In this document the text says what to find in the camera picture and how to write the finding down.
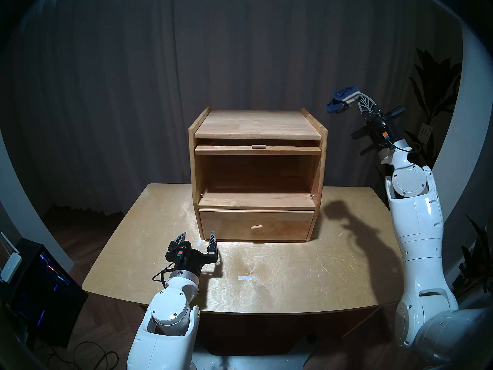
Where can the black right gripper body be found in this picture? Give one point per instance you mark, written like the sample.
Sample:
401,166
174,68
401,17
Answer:
379,128

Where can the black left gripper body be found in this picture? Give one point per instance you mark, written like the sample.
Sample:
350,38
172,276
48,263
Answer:
188,257

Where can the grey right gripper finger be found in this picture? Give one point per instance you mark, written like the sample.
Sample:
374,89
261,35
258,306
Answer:
342,109
366,105

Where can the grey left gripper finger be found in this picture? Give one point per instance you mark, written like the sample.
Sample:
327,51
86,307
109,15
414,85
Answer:
179,238
212,241

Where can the blue socks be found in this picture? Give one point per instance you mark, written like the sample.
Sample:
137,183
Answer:
341,97

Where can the wooden flip door ribbed window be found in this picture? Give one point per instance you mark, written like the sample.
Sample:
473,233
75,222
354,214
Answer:
227,150

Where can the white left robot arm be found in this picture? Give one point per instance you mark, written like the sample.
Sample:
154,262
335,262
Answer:
169,334

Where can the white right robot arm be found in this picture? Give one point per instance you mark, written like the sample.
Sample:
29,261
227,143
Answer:
418,226

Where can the white paper plant tag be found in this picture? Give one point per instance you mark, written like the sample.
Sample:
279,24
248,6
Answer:
425,133

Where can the tall dark leafy plant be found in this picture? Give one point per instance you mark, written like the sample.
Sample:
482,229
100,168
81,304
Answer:
437,88

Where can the wooden cabinet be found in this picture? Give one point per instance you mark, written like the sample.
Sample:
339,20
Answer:
258,124

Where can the black computer tower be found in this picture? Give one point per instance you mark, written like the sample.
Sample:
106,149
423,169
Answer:
46,300

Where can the dark plant in white pot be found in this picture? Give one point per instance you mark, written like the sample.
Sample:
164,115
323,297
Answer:
479,257

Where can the grey curtain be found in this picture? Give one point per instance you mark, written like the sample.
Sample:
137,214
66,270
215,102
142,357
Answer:
115,84

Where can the white box device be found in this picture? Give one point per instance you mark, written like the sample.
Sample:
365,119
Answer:
9,269

